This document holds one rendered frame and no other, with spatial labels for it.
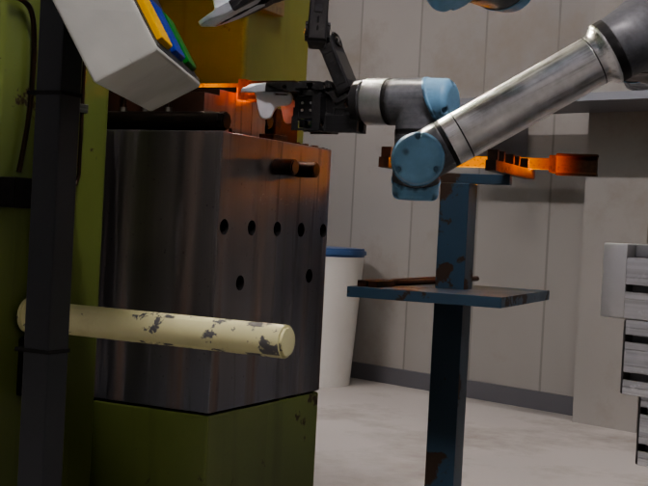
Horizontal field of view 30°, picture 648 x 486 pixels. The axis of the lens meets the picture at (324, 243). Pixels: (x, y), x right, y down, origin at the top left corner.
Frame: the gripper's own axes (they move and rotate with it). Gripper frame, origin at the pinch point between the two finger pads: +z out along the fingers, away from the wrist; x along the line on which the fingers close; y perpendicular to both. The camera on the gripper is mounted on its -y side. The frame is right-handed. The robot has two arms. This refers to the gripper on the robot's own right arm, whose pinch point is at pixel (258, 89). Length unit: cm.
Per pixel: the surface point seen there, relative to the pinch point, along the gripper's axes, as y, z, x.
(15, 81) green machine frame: 3.8, 16.7, -41.0
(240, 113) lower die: 4.2, 2.7, -1.0
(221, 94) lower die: 1.7, 2.7, -7.4
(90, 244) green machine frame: 27.4, 16.7, -22.0
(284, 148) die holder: 9.5, -3.3, 4.3
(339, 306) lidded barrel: 61, 148, 336
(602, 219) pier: 14, 21, 320
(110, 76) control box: 7, -22, -69
